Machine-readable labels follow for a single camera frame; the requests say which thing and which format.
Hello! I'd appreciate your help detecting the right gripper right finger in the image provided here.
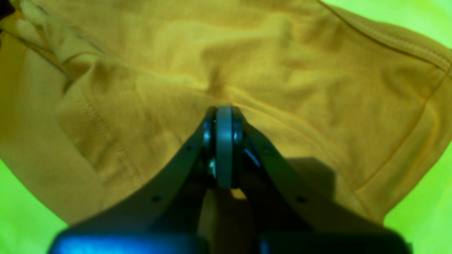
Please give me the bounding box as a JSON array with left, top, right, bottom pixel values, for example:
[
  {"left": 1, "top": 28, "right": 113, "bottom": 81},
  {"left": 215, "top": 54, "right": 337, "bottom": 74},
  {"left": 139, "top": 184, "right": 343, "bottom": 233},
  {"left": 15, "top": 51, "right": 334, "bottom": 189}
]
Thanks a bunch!
[{"left": 228, "top": 107, "right": 410, "bottom": 254}]

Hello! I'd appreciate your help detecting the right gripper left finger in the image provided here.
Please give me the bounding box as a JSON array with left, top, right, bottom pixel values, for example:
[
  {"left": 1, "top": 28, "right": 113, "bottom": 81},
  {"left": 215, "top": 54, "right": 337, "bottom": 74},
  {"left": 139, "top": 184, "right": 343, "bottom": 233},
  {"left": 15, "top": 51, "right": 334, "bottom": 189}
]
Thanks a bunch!
[{"left": 48, "top": 107, "right": 217, "bottom": 254}]

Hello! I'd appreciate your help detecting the terracotta orange T-shirt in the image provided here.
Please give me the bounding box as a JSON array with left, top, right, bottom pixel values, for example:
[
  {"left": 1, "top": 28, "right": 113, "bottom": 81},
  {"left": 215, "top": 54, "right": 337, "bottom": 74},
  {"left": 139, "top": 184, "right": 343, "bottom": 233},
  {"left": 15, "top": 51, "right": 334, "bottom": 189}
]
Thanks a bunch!
[{"left": 0, "top": 0, "right": 452, "bottom": 226}]

